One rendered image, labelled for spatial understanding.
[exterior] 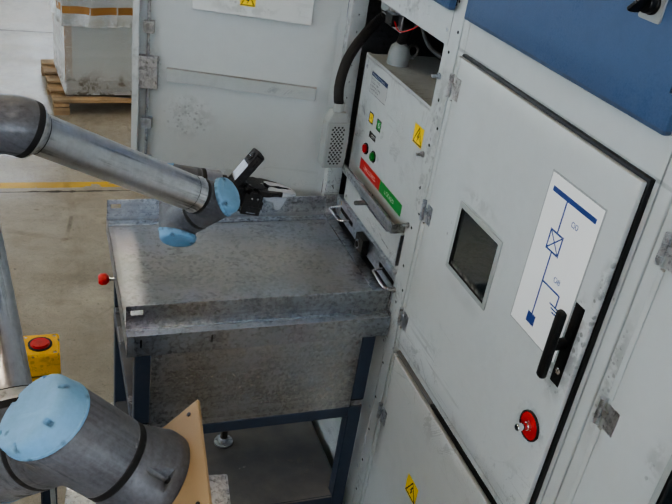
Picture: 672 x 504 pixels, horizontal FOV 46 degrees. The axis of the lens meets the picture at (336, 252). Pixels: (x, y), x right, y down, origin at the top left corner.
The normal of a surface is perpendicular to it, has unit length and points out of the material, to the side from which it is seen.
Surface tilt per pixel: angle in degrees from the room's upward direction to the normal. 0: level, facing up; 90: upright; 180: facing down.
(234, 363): 90
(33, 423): 43
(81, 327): 0
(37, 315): 0
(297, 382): 90
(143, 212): 90
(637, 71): 90
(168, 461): 31
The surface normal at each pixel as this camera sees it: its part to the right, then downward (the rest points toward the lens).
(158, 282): 0.14, -0.87
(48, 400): -0.55, -0.62
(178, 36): 0.00, 0.49
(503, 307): -0.94, 0.04
